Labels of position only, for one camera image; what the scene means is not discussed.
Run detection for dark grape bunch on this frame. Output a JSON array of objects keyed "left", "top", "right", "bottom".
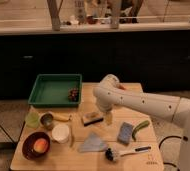
[{"left": 68, "top": 88, "right": 79, "bottom": 102}]

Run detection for green cucumber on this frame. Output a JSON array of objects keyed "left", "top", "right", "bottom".
[{"left": 132, "top": 120, "right": 150, "bottom": 141}]

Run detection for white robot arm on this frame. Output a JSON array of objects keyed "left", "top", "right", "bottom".
[{"left": 93, "top": 74, "right": 190, "bottom": 171}]

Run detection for white cup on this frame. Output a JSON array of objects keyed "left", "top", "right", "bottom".
[{"left": 52, "top": 124, "right": 70, "bottom": 143}]

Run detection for black cable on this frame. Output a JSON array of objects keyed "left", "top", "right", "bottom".
[{"left": 158, "top": 134, "right": 189, "bottom": 171}]

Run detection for black white dish brush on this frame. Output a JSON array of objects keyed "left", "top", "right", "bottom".
[{"left": 105, "top": 146, "right": 151, "bottom": 162}]

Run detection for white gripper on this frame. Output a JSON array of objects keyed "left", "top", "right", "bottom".
[{"left": 96, "top": 99, "right": 113, "bottom": 125}]

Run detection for wooden stick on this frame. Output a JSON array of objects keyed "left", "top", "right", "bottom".
[{"left": 69, "top": 124, "right": 74, "bottom": 148}]

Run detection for metal cup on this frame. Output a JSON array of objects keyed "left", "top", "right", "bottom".
[{"left": 40, "top": 113, "right": 54, "bottom": 130}]

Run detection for green plastic tray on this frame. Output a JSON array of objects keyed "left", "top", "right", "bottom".
[{"left": 28, "top": 74, "right": 82, "bottom": 108}]

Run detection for dark red bowl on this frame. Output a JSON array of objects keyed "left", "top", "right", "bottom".
[{"left": 22, "top": 132, "right": 50, "bottom": 160}]

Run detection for orange bowl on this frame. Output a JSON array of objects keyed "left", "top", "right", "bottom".
[{"left": 118, "top": 84, "right": 126, "bottom": 90}]

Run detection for peach fruit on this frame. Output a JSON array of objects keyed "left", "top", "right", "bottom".
[{"left": 33, "top": 138, "right": 48, "bottom": 153}]

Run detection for light green cup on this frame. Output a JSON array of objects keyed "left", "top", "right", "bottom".
[{"left": 25, "top": 112, "right": 40, "bottom": 128}]

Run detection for blue folded cloth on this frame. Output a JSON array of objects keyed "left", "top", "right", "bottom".
[{"left": 78, "top": 132, "right": 108, "bottom": 153}]

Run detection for wooden board eraser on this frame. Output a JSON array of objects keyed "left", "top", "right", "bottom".
[{"left": 82, "top": 112, "right": 104, "bottom": 126}]

